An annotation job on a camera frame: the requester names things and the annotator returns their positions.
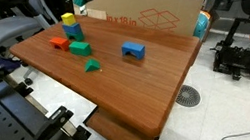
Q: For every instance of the blue block under yellow cube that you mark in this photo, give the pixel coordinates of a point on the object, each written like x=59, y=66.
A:
x=72, y=28

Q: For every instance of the green arch block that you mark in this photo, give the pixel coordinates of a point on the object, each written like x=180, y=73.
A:
x=77, y=36

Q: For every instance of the green rectangular block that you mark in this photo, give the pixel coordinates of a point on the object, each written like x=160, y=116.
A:
x=80, y=48

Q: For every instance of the orange arch block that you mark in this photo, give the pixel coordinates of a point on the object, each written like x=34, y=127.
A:
x=59, y=42

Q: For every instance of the blue arch block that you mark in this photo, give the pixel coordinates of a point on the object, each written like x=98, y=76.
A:
x=133, y=48

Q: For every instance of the grey cushioned office chair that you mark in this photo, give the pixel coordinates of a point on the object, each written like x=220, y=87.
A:
x=10, y=30

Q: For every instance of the dark blue cloth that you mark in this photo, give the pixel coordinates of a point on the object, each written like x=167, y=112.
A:
x=2, y=64

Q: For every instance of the teal plastic object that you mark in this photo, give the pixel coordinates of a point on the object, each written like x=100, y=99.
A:
x=200, y=26

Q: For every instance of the round floor drain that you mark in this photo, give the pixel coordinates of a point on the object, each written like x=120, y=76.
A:
x=187, y=96

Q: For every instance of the black 3D printer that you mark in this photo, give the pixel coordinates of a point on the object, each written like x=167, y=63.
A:
x=244, y=57

